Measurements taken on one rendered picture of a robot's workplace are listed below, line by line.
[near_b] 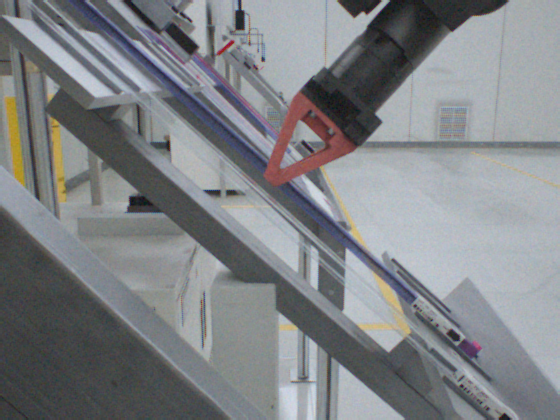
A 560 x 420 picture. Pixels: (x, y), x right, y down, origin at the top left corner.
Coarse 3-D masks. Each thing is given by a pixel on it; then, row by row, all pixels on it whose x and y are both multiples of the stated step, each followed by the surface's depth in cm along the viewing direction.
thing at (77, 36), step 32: (32, 0) 35; (64, 32) 36; (96, 64) 36; (192, 128) 38; (224, 160) 37; (256, 192) 38; (288, 224) 38; (320, 256) 39; (352, 288) 39; (384, 320) 40
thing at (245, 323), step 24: (216, 288) 49; (240, 288) 49; (264, 288) 49; (216, 312) 50; (240, 312) 49; (264, 312) 49; (216, 336) 50; (240, 336) 50; (264, 336) 50; (216, 360) 51; (240, 360) 51; (264, 360) 51; (240, 384) 51; (264, 384) 51; (264, 408) 52
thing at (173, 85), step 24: (72, 0) 45; (96, 24) 45; (168, 72) 47; (192, 96) 46; (216, 120) 47; (240, 144) 47; (264, 168) 47; (288, 192) 48; (312, 216) 48; (384, 264) 49; (408, 288) 49
